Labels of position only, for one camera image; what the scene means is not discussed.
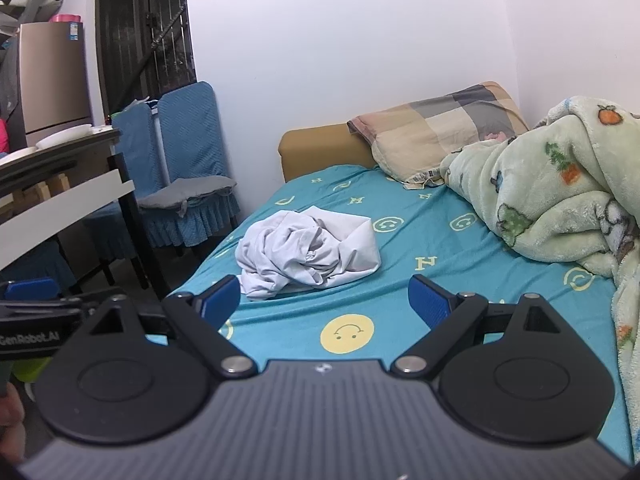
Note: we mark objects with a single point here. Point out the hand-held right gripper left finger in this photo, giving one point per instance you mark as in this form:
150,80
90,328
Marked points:
222,301

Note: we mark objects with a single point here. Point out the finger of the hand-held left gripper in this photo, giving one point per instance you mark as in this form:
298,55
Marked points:
32,288

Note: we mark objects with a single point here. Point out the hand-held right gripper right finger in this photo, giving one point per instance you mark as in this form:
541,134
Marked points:
429,302

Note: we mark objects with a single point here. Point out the white garment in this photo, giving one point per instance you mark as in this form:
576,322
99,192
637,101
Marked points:
310,252

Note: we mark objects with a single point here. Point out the person's left hand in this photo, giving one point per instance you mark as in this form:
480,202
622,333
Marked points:
10,430

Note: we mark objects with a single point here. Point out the blue covered chair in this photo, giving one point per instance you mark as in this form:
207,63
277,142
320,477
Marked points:
132,140
35,260
187,135

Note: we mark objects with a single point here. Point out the lime green plastic object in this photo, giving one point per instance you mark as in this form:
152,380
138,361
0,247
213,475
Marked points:
30,377

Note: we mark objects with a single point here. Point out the black and white table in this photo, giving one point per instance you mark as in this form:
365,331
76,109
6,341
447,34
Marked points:
65,195

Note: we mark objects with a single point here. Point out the white plate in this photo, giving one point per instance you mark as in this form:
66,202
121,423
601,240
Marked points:
65,136

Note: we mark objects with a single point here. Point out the green printed fleece blanket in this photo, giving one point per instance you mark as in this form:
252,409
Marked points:
560,195

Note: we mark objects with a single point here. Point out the tan padded bed headboard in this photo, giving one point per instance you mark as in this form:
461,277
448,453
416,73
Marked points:
320,152

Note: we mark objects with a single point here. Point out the plaid pillow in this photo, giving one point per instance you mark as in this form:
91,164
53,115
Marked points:
435,125

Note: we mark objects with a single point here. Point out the white papers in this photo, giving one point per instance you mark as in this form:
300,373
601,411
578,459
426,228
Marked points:
140,106

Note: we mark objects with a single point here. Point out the champagne refrigerator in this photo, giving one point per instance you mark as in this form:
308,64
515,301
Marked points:
55,75

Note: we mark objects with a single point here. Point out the pink lid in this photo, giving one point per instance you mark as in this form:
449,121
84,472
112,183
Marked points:
66,18

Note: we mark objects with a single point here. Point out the dark door with metal grille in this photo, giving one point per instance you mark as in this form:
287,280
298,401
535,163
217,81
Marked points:
145,25

